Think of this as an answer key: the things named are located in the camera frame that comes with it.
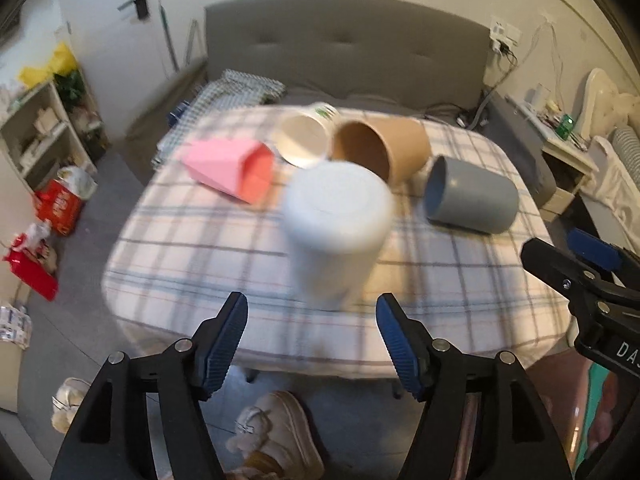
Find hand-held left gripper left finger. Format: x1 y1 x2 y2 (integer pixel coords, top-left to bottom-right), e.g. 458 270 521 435
50 291 249 480

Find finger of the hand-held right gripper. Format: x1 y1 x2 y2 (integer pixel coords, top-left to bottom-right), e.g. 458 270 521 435
520 238 609 312
567 228 640 292

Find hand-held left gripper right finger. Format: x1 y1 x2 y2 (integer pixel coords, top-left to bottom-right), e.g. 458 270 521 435
376 293 573 480

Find grey cup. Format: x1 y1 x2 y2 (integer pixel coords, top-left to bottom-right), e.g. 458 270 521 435
423 155 521 235

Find pink paper cup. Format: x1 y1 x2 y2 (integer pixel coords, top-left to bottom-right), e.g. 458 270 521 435
181 140 277 206

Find brown paper cup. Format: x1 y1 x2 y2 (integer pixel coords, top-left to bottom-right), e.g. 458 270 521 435
331 118 432 191

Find white paper cup green print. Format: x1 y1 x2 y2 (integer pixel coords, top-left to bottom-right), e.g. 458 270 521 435
274 102 342 170

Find pink and teal cloth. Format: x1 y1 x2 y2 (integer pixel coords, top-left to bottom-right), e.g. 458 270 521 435
574 360 640 467

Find white nightstand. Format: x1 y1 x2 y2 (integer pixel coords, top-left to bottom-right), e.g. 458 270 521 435
504 95 600 222

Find plaid tablecloth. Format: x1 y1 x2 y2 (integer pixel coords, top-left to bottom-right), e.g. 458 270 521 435
101 105 572 367

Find white sneaker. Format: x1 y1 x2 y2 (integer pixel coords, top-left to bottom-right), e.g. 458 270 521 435
51 377 94 435
225 391 326 480

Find red box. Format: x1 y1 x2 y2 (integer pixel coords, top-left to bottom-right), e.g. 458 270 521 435
2 222 61 303

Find white printed packets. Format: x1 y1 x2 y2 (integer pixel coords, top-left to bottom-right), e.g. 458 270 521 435
0 302 32 347

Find red and white bag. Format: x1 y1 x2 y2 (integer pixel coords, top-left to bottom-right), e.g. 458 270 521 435
34 165 99 237

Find checked folded cloth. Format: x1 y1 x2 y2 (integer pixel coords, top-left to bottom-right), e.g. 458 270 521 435
152 69 287 167

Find white shelf unit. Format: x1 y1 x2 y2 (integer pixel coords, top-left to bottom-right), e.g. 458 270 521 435
0 80 99 197

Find white door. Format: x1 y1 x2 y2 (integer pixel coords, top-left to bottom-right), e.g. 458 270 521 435
50 0 177 147

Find grey upholstered headboard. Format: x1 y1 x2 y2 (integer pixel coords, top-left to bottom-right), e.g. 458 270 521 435
204 0 492 112

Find yellow plastic bag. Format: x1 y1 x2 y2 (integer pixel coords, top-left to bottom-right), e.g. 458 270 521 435
18 42 81 87

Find black cable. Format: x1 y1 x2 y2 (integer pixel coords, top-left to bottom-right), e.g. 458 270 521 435
456 45 519 128

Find white wall outlet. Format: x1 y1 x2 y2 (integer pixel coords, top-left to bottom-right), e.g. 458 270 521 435
489 16 521 57

